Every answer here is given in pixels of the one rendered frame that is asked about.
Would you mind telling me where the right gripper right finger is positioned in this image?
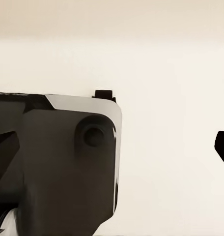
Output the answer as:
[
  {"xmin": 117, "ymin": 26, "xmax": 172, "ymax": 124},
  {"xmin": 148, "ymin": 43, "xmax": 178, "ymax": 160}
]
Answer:
[{"xmin": 214, "ymin": 131, "xmax": 224, "ymax": 162}]

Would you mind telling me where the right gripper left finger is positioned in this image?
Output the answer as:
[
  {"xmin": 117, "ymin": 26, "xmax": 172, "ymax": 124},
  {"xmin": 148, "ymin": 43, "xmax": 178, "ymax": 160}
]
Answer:
[{"xmin": 0, "ymin": 131, "xmax": 20, "ymax": 180}]

